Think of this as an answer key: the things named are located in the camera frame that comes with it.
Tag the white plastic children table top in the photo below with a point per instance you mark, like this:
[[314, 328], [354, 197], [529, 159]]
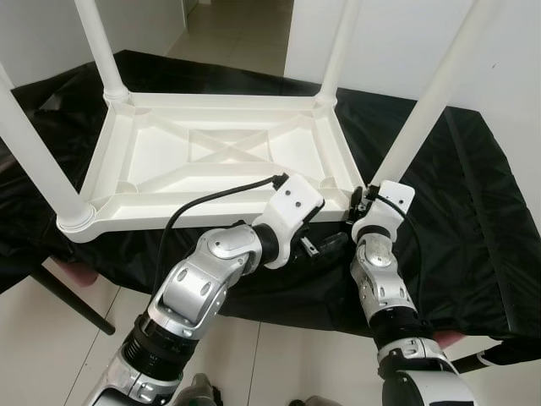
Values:
[[169, 152]]

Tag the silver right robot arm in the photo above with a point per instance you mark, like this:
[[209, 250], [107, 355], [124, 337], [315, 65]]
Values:
[[380, 279]]

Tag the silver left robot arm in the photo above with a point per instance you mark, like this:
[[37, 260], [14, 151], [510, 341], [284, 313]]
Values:
[[194, 279]]

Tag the black table cloth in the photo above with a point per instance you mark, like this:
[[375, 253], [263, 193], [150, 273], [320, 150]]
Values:
[[473, 228]]

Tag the grey robot right foot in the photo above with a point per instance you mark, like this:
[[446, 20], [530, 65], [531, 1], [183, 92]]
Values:
[[314, 400]]

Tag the grey robot foot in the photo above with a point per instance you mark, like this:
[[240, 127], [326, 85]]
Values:
[[196, 392], [314, 400]]

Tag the grey robot left foot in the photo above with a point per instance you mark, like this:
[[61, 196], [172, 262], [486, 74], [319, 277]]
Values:
[[196, 392]]

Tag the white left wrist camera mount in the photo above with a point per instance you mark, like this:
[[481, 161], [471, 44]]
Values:
[[292, 207]]

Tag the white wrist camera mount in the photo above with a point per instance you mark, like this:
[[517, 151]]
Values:
[[387, 211], [292, 207]]

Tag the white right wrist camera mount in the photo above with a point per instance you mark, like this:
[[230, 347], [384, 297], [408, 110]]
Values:
[[387, 211]]

